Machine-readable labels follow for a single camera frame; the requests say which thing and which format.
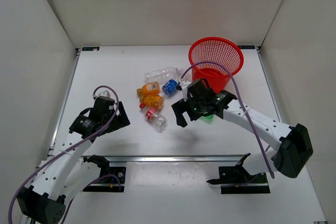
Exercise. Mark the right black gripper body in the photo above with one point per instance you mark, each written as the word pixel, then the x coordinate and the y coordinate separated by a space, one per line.
pixel 196 107

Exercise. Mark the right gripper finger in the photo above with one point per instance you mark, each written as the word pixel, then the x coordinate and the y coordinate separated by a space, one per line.
pixel 198 87
pixel 178 109

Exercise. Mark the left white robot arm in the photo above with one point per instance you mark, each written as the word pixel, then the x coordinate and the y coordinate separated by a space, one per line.
pixel 61 178

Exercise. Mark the blue label plastic bottle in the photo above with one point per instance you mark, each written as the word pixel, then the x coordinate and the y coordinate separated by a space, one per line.
pixel 171 87

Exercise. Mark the red mesh plastic bin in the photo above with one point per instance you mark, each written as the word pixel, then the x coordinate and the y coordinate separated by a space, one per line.
pixel 218 59

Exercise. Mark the clear plastic bottle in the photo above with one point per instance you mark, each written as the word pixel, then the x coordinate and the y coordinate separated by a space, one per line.
pixel 161 75

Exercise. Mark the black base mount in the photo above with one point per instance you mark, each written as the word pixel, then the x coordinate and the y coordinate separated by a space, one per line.
pixel 111 178
pixel 236 180

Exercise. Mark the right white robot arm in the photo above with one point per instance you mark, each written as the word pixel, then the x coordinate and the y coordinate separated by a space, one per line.
pixel 290 146

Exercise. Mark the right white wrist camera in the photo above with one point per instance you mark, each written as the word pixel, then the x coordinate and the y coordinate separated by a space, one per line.
pixel 182 84

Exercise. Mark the red label small bottle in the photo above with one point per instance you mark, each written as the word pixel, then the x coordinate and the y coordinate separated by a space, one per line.
pixel 155 118

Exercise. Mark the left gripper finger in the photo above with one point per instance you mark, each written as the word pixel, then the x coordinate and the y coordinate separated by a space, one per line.
pixel 110 128
pixel 121 118

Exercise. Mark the orange barcode label bottle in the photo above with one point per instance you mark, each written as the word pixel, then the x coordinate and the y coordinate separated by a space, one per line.
pixel 152 88

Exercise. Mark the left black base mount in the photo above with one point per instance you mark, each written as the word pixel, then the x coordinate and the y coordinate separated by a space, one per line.
pixel 111 178

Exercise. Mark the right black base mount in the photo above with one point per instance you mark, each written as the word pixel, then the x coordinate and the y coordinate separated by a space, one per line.
pixel 236 180

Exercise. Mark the orange floral label bottle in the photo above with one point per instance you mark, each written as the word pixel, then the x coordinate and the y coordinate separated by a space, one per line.
pixel 155 101

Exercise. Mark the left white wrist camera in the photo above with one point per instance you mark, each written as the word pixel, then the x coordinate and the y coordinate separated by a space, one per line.
pixel 104 93

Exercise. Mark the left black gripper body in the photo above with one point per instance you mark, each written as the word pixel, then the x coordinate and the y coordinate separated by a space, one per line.
pixel 107 118

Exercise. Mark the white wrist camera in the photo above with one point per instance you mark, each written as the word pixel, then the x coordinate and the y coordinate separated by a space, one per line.
pixel 104 93
pixel 182 84

